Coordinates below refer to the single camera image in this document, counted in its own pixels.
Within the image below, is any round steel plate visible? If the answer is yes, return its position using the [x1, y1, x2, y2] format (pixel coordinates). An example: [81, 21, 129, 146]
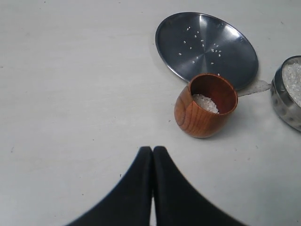
[155, 12, 259, 90]

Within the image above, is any brown wooden cup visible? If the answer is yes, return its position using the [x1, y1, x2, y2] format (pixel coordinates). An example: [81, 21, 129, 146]
[174, 73, 238, 138]

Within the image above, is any glass bowl of rice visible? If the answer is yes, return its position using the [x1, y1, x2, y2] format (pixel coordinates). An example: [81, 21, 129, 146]
[270, 55, 301, 132]

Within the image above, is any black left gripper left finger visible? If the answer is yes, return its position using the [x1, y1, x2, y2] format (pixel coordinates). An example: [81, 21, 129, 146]
[68, 146, 153, 226]

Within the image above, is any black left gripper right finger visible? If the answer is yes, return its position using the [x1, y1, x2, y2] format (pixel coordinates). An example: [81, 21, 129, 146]
[153, 146, 244, 226]

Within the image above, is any transparent tape piece on table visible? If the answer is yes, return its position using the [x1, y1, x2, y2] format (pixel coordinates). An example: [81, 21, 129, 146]
[238, 80, 271, 97]

